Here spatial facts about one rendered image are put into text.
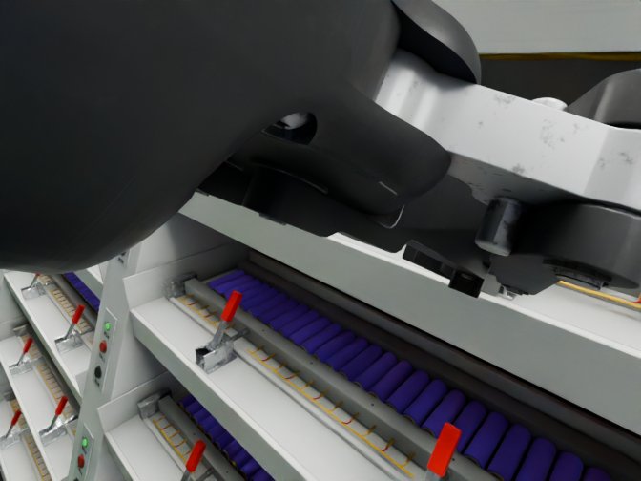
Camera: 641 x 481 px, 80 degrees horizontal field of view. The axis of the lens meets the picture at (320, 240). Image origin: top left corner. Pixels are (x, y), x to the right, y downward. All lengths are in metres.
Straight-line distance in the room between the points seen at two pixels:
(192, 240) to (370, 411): 0.37
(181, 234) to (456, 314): 0.44
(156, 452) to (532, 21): 0.65
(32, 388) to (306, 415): 0.85
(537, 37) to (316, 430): 0.36
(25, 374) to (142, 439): 0.59
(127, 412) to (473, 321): 0.57
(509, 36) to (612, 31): 0.06
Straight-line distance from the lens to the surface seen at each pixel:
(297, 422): 0.42
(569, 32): 0.30
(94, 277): 0.73
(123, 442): 0.70
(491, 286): 0.21
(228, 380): 0.46
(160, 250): 0.60
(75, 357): 0.88
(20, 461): 1.29
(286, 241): 0.36
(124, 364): 0.66
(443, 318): 0.28
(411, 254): 0.17
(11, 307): 1.35
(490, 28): 0.32
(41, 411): 1.10
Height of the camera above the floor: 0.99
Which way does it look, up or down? 8 degrees down
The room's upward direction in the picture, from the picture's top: 15 degrees clockwise
